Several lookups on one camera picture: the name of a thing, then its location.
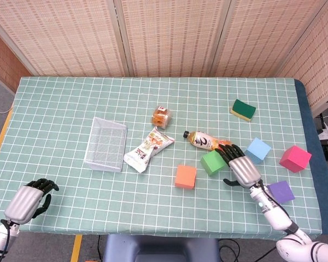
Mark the beige bamboo screen panel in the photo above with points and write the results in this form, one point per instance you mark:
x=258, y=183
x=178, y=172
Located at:
x=317, y=60
x=262, y=35
x=65, y=35
x=172, y=35

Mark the clear jar of orange snacks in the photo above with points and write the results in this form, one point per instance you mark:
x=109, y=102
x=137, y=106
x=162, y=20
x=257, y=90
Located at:
x=161, y=117

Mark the green checkered tablecloth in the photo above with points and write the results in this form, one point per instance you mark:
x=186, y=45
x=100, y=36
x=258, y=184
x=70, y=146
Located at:
x=98, y=202

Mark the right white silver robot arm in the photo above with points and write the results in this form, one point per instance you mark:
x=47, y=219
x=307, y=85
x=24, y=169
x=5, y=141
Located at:
x=276, y=215

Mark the orange foam cube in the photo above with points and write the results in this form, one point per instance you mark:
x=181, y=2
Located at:
x=185, y=177

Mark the green foam cube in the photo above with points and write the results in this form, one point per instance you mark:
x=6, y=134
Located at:
x=212, y=163

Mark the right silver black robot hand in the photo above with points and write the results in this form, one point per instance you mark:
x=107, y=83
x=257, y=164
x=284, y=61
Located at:
x=244, y=172

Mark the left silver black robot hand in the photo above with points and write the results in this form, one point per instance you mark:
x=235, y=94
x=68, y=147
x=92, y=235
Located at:
x=23, y=203

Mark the light blue foam cube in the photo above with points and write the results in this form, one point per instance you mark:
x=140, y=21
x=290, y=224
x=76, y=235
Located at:
x=258, y=150

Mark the white snack bag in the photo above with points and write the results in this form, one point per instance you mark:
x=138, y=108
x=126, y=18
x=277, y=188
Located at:
x=149, y=148

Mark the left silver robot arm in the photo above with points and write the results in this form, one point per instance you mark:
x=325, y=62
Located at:
x=0, y=240

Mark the orange tea bottle black cap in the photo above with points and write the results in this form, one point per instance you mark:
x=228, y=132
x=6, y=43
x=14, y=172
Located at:
x=202, y=142

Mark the green and yellow sponge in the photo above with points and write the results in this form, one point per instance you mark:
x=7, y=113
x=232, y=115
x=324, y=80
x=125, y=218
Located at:
x=243, y=109

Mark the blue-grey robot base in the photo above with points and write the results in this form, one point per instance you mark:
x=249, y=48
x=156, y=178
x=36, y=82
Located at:
x=161, y=249

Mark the pink foam cube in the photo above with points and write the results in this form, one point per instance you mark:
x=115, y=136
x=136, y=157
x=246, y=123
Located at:
x=295, y=158

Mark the dark blue table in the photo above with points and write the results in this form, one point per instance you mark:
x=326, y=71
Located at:
x=306, y=114

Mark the purple foam cube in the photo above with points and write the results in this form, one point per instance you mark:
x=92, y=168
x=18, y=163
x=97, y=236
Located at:
x=281, y=192

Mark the dark orange bamboo screen panel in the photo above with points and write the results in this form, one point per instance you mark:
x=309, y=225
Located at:
x=5, y=60

